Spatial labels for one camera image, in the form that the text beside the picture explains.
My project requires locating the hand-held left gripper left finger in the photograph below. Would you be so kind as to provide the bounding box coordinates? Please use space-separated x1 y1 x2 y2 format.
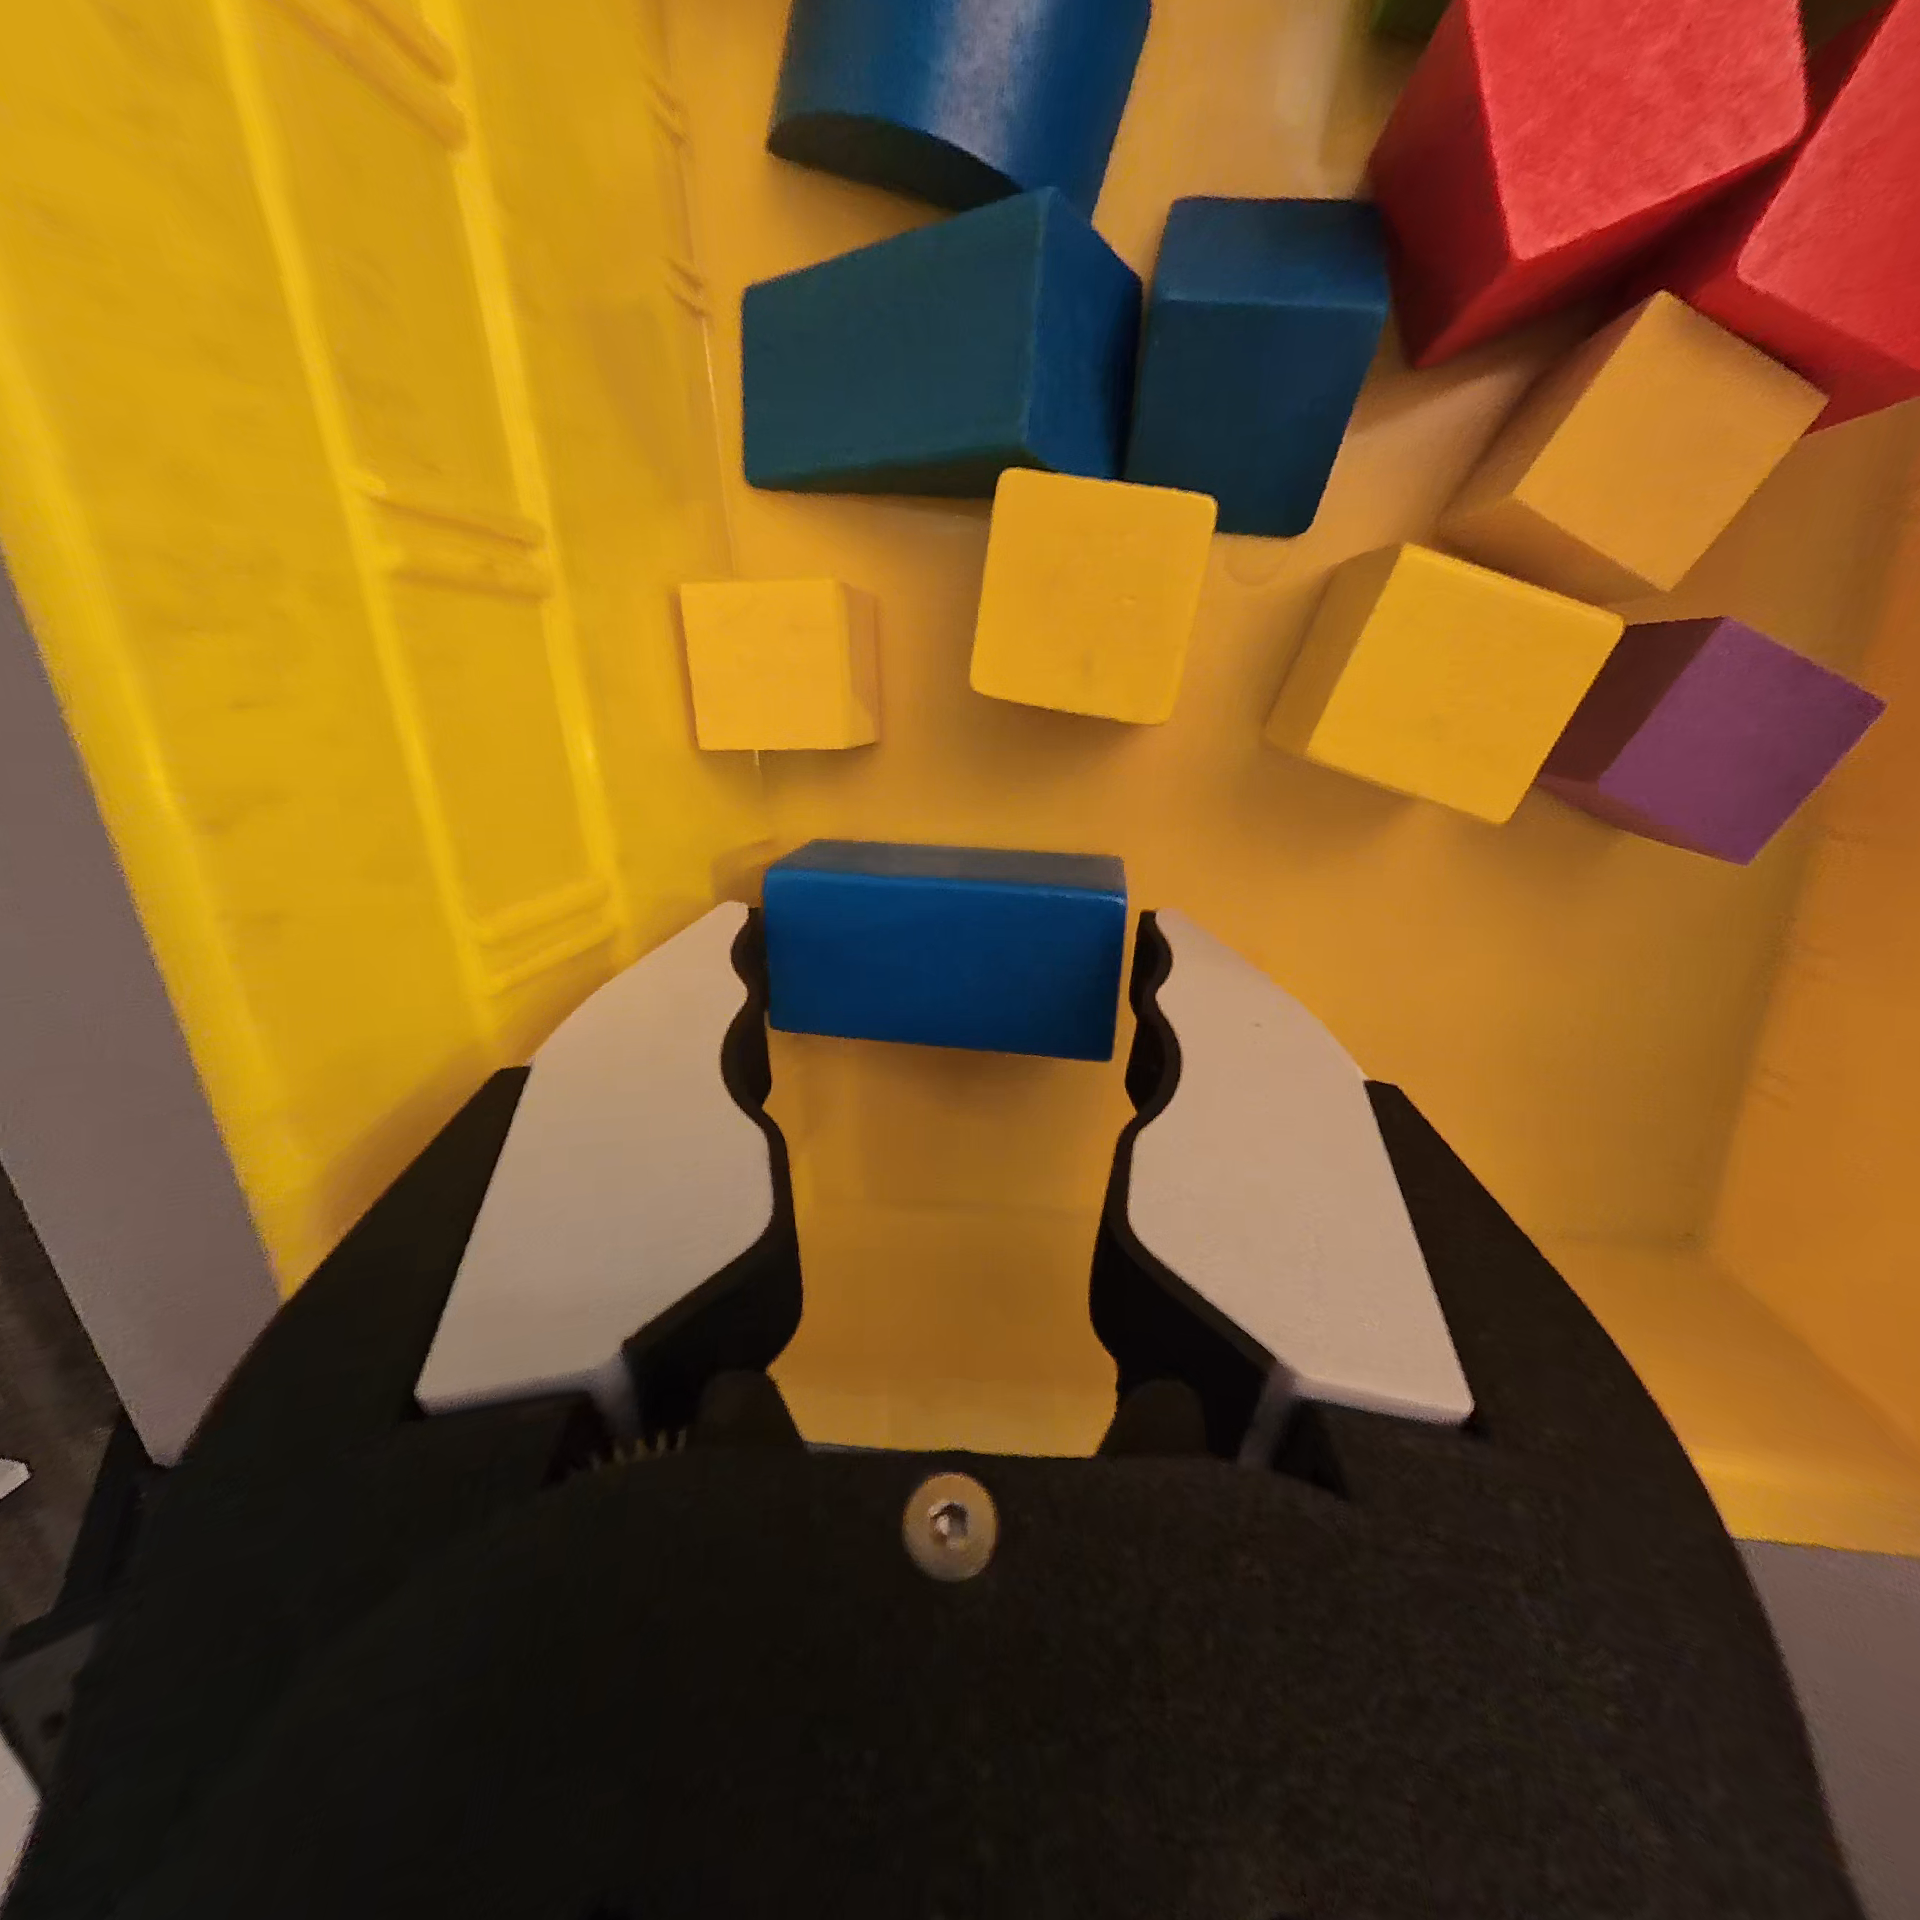
414 903 801 1462

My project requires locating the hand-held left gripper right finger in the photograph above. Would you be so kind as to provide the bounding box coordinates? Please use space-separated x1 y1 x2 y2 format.
1088 909 1476 1467

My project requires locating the blue rectangular wooden block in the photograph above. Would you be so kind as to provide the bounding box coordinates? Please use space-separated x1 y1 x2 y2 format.
758 840 1130 1064

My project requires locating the yellow plastic bin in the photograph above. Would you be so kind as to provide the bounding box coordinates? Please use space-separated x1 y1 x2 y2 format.
0 0 1920 1553

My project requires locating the purple wooden cube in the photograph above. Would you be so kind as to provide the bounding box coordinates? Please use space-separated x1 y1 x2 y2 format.
1542 614 1887 867

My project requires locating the red wooden cube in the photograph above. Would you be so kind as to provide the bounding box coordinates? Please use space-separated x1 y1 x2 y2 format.
1626 14 1920 433
1363 0 1807 368

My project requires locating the blue wooden cube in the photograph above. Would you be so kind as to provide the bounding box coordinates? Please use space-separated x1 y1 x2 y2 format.
1121 196 1393 538

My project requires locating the blue wooden half cylinder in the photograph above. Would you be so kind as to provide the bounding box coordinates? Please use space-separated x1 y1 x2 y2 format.
763 0 1152 215

